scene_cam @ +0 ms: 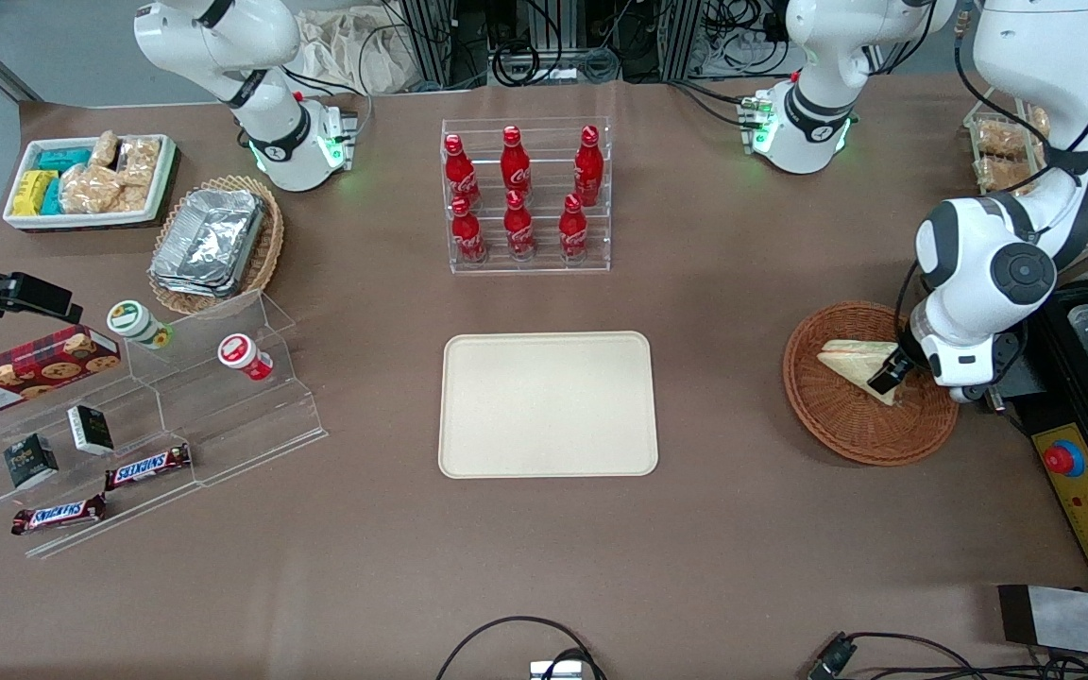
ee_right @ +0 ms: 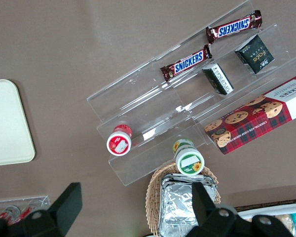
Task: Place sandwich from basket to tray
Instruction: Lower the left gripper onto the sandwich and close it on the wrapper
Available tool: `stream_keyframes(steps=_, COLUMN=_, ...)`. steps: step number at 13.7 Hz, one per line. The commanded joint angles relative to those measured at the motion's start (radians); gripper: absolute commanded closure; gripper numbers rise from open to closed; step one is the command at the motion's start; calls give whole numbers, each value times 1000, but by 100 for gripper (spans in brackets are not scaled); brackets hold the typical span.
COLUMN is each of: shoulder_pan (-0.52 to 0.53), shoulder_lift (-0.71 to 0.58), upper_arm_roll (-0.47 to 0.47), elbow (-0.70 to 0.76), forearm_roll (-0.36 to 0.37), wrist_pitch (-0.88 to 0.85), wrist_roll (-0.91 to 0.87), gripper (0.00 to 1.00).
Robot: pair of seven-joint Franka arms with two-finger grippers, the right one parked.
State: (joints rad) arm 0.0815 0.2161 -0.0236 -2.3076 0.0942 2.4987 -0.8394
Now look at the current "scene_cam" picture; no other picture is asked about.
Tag small black box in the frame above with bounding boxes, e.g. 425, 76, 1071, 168
67, 404, 115, 456
3, 433, 60, 490

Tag clear acrylic bottle rack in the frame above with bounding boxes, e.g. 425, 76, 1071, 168
440, 116, 613, 276

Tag stacked aluminium foil containers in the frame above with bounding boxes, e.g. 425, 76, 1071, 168
149, 189, 267, 299

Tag black arched cable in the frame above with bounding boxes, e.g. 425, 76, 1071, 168
434, 616, 607, 680

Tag white rectangular snack tray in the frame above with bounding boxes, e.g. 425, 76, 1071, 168
2, 134, 179, 232

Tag beige cloth bag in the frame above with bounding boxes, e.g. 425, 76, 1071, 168
294, 8, 415, 95

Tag beige plastic tray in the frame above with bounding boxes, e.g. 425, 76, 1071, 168
438, 331, 660, 480

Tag red cookie box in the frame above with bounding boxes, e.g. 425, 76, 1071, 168
0, 324, 122, 422

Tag grey flat panel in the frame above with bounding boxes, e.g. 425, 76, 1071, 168
997, 584, 1088, 662

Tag clear acrylic step display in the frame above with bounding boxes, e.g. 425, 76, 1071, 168
0, 288, 330, 560

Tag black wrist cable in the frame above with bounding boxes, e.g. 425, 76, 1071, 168
894, 260, 925, 352

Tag round brown wicker basket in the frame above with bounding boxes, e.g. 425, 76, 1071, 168
783, 300, 961, 468

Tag black and yellow sealing machine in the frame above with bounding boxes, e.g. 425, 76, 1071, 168
997, 227, 1088, 596

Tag brown snickers bar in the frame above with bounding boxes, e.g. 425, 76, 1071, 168
104, 443, 193, 492
11, 493, 108, 536

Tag bagged fried snack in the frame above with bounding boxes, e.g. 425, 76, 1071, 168
977, 118, 1038, 158
977, 154, 1042, 195

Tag oval wicker basket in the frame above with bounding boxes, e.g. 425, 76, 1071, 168
147, 175, 285, 317

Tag red lidded cup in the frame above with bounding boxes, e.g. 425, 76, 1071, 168
216, 333, 274, 383

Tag triangle sandwich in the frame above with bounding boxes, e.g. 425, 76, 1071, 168
817, 339, 906, 408

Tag green lidded cup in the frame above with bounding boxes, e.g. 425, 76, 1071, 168
107, 299, 174, 351

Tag black cable with connector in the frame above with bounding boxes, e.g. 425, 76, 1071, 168
806, 631, 1088, 680

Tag red cola bottle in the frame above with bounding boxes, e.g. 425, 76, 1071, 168
501, 126, 533, 199
558, 194, 589, 262
450, 195, 487, 264
443, 133, 482, 211
503, 190, 536, 262
573, 126, 604, 207

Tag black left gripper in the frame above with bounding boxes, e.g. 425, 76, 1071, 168
868, 325, 1029, 398

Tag teal snack packet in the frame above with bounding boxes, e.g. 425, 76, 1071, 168
37, 146, 94, 174

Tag red emergency stop button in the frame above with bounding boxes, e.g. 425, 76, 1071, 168
1044, 438, 1086, 479

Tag yellow snack packet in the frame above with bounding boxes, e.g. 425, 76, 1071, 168
11, 170, 59, 217

